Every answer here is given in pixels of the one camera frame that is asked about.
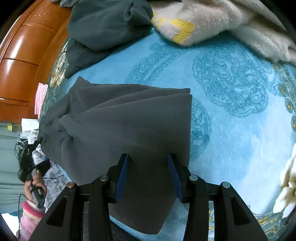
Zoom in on grey sweatpants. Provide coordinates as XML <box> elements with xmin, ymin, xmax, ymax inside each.
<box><xmin>39</xmin><ymin>77</ymin><xmax>192</xmax><ymax>235</ymax></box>

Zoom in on left hand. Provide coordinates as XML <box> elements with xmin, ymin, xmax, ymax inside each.
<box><xmin>24</xmin><ymin>170</ymin><xmax>47</xmax><ymax>203</ymax></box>

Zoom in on pink fluffy sleeve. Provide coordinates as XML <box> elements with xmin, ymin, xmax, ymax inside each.
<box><xmin>16</xmin><ymin>200</ymin><xmax>46</xmax><ymax>240</ymax></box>

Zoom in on grey patterned quilt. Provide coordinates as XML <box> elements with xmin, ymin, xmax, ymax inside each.
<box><xmin>32</xmin><ymin>144</ymin><xmax>71</xmax><ymax>210</ymax></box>

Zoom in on blue floral bed blanket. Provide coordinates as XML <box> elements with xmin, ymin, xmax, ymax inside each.
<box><xmin>42</xmin><ymin>32</ymin><xmax>295</xmax><ymax>240</ymax></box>

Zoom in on wooden headboard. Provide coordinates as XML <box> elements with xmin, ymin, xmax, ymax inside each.
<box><xmin>1</xmin><ymin>1</ymin><xmax>72</xmax><ymax>123</ymax></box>

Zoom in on dark grey garment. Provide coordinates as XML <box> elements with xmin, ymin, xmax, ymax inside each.
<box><xmin>65</xmin><ymin>1</ymin><xmax>153</xmax><ymax>78</ymax></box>

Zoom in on beige fluffy garment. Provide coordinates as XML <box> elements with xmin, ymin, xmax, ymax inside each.
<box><xmin>150</xmin><ymin>1</ymin><xmax>295</xmax><ymax>64</ymax></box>

